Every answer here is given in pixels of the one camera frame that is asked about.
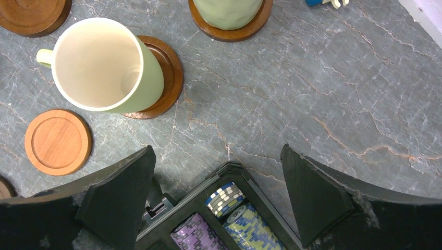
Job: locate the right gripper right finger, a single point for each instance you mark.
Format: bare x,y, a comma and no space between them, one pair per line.
333,210

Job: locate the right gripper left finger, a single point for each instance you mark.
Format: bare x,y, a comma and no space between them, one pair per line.
108,203

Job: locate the light wooden coaster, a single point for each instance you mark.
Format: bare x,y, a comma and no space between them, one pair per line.
58,142

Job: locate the dark wooden coaster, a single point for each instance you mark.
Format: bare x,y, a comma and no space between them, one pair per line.
7,190

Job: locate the light green mug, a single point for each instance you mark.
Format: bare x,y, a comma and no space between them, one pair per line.
99,65

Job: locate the brown wooden coaster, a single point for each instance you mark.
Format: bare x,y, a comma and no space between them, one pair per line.
244,33
34,18
173,78

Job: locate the red toy truck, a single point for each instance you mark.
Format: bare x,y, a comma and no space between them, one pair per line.
335,3

